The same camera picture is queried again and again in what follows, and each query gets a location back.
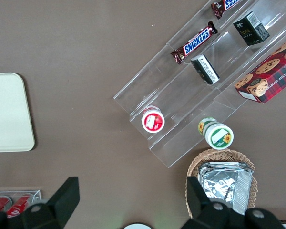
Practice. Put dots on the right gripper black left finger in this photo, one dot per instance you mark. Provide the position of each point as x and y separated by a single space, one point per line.
59 205

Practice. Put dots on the red tartan cookie box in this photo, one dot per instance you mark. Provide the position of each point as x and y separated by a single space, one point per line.
269 78

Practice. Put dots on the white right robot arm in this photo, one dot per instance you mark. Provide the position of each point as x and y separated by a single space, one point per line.
137 226

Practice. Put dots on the red lid yogurt cup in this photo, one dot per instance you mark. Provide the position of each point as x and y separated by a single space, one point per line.
152 121

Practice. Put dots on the aluminium foil container stack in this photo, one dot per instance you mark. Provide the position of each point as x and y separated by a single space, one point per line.
221 186

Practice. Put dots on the light wicker basket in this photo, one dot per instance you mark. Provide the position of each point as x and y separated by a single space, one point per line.
252 190

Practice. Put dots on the Snickers chocolate bar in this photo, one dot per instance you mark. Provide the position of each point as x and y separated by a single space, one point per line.
225 6
195 42

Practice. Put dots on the green sunflower yogurt cup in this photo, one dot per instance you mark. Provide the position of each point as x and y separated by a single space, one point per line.
219 136

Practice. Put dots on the red cola bottle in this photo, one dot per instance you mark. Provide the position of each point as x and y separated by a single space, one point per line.
0 204
17 206

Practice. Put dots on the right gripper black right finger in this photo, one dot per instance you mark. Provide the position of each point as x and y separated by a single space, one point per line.
200 207

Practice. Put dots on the cream plastic serving tray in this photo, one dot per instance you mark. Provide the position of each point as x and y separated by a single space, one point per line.
9 112

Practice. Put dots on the small black carton box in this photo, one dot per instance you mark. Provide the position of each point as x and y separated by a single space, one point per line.
205 69
250 29

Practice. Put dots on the clear acrylic tiered shelf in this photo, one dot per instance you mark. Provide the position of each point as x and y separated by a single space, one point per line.
188 100

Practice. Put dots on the clear acrylic bottle rack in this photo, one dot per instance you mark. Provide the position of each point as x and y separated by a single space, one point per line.
37 194

